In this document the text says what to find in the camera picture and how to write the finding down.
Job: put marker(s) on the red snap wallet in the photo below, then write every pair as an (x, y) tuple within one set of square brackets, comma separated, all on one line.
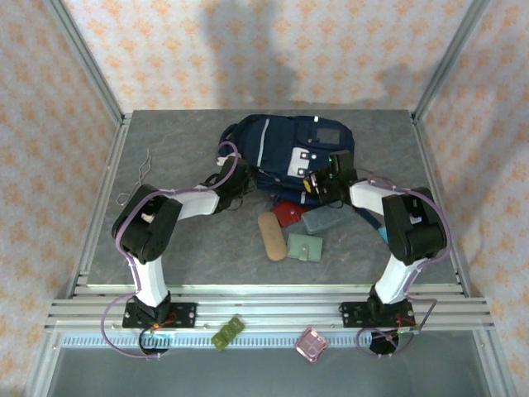
[(289, 213)]

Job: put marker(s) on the grey teal pencil case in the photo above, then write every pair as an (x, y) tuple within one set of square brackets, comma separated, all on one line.
[(328, 218)]

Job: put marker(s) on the navy blue backpack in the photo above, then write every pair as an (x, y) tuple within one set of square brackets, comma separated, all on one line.
[(281, 136)]

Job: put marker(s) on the pale green snap wallet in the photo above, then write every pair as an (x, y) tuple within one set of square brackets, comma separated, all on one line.
[(304, 247)]

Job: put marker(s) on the tan glasses case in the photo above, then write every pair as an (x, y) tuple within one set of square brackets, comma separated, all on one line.
[(271, 237)]

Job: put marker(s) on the light blue item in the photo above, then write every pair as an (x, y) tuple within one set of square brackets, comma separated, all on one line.
[(383, 235)]

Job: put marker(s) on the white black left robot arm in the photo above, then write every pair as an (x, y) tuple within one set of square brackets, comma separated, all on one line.
[(194, 202)]

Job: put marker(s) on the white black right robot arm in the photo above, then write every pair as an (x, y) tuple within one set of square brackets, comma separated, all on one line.
[(413, 225)]

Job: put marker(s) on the green plastic block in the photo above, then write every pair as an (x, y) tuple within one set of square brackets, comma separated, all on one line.
[(227, 333)]

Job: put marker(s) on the pink square box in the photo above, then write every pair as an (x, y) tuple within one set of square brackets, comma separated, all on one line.
[(312, 345)]

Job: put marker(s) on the aluminium side rail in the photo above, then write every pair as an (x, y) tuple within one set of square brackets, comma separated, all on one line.
[(428, 165), (113, 165)]

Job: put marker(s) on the aluminium front rail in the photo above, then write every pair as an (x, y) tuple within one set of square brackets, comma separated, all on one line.
[(268, 308)]

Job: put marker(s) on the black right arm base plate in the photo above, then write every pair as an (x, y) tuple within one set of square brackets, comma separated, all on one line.
[(351, 314)]

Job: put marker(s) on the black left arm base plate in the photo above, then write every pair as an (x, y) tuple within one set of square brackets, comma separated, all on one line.
[(184, 314)]

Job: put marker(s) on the aluminium frame post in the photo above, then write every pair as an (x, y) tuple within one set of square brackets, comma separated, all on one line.
[(446, 62), (88, 62)]

